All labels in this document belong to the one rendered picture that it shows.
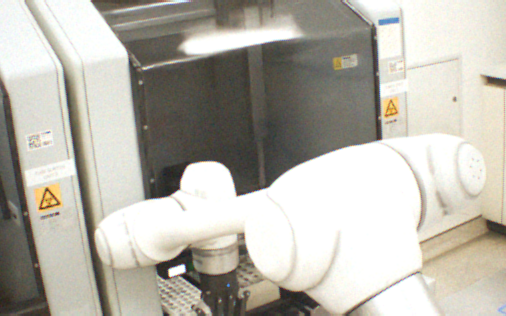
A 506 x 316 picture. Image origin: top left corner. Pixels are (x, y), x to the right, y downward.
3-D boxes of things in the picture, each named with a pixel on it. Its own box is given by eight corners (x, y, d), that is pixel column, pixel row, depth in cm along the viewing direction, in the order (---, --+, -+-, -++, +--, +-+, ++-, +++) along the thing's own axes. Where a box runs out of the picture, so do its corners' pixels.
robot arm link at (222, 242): (219, 225, 152) (164, 244, 145) (212, 151, 147) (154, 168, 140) (252, 239, 144) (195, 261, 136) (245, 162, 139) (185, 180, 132)
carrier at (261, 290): (275, 295, 172) (273, 272, 170) (280, 297, 170) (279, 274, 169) (233, 311, 166) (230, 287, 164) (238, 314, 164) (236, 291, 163)
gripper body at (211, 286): (225, 255, 152) (229, 294, 155) (188, 267, 147) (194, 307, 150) (245, 266, 146) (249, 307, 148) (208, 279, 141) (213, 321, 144)
